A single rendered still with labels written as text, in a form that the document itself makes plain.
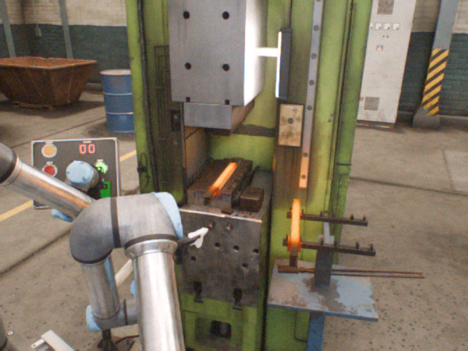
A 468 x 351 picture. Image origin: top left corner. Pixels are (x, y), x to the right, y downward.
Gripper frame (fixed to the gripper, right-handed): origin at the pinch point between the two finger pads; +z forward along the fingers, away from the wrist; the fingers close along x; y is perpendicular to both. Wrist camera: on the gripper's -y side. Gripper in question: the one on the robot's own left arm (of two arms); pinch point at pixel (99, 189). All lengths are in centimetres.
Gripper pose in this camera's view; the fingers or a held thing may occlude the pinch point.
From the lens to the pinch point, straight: 164.5
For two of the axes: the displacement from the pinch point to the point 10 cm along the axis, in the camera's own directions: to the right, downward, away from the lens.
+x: -9.8, 0.6, -1.6
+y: -0.8, -9.9, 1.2
